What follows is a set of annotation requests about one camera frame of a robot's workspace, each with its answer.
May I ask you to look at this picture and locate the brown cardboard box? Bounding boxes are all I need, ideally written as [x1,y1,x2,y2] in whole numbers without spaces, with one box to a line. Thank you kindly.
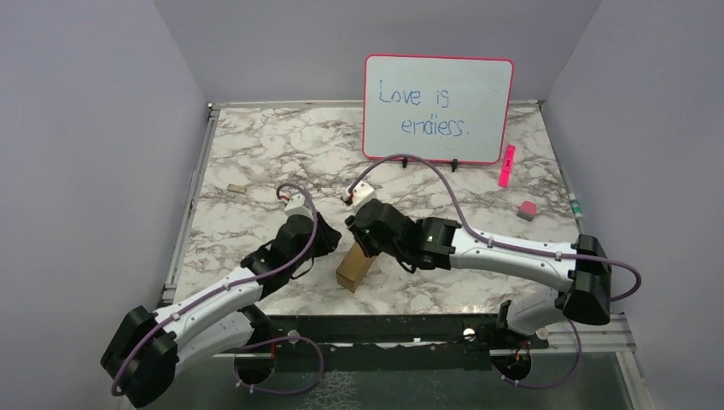
[336,243,376,293]

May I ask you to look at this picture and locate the pink grey eraser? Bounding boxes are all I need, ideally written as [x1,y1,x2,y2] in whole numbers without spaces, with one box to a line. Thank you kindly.
[517,201,538,221]

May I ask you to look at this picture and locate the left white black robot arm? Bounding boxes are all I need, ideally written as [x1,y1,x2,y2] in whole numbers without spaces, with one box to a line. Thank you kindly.
[101,214,342,407]

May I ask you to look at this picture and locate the green white marker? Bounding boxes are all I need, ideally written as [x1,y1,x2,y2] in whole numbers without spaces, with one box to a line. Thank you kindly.
[569,193,582,220]

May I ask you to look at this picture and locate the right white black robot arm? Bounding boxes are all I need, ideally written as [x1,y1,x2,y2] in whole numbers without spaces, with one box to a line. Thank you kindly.
[345,199,611,348]

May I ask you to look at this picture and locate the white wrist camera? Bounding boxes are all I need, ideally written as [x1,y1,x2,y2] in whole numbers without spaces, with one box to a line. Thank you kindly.
[283,194,313,220]
[345,181,377,207]

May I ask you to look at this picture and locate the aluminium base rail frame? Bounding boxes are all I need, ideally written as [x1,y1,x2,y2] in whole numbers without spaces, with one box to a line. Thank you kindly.
[152,313,651,409]

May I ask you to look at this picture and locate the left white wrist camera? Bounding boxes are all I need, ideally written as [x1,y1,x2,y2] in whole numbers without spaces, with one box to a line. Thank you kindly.
[283,194,313,220]

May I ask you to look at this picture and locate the pink highlighter marker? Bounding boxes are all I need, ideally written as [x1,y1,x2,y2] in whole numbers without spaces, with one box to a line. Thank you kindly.
[498,144,516,188]

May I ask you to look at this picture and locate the small wooden block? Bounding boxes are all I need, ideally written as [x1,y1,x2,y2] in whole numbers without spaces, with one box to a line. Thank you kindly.
[226,184,247,195]

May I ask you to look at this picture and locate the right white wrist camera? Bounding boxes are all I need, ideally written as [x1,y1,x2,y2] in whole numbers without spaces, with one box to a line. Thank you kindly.
[345,181,377,207]

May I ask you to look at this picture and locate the pink framed whiteboard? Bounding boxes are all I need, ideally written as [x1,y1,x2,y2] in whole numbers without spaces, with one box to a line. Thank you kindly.
[362,54,515,165]

